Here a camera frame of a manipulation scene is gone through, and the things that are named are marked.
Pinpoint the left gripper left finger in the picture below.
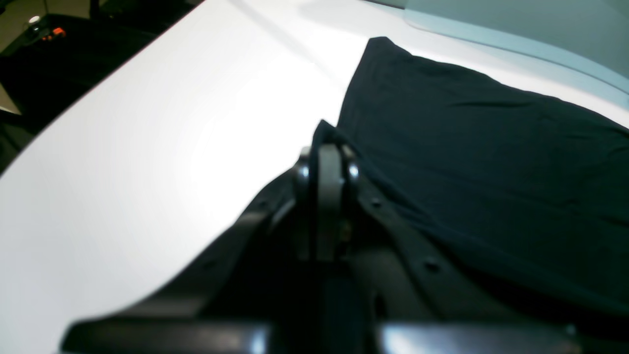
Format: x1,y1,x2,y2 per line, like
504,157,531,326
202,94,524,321
61,146,340,354

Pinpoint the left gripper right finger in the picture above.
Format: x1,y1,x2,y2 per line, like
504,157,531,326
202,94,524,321
339,146,628,354

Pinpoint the black T-shirt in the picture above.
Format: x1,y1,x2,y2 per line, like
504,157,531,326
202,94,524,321
317,37,629,341

